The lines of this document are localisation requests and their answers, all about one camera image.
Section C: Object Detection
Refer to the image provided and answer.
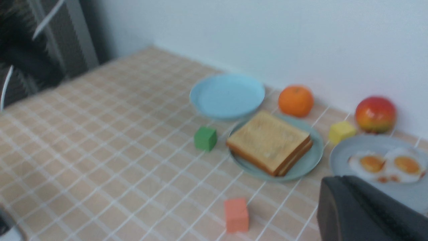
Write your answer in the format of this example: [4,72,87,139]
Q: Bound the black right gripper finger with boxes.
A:
[317,176,428,241]

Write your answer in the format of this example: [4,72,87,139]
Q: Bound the toast slice top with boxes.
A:
[226,111,311,176]

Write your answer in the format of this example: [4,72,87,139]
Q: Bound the toast slice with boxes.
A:
[226,111,311,176]
[276,140,313,177]

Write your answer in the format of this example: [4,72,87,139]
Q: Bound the toast slice bottom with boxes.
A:
[276,140,313,177]

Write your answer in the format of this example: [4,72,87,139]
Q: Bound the robot base white black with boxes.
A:
[0,204,27,241]

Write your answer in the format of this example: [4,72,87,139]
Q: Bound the grey plate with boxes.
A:
[330,135,428,214]

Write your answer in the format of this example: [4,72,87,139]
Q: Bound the fried egg back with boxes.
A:
[384,148,427,183]

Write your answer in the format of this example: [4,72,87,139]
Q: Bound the yellow foam cube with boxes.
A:
[329,121,357,145]

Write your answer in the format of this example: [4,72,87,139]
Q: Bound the red yellow apple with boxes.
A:
[354,96,397,134]

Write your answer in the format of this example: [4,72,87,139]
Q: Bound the orange foam cube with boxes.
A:
[223,198,249,233]

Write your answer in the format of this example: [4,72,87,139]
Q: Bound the orange fruit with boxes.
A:
[278,84,314,118]

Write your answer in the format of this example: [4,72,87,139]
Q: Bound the green foam cube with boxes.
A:
[194,126,217,152]

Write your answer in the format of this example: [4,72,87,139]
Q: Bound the light blue plate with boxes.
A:
[189,74,266,121]

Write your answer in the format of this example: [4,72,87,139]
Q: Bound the checkered beige tablecloth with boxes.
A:
[0,46,428,241]

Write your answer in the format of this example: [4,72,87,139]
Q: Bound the grey vented panel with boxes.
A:
[1,0,99,111]

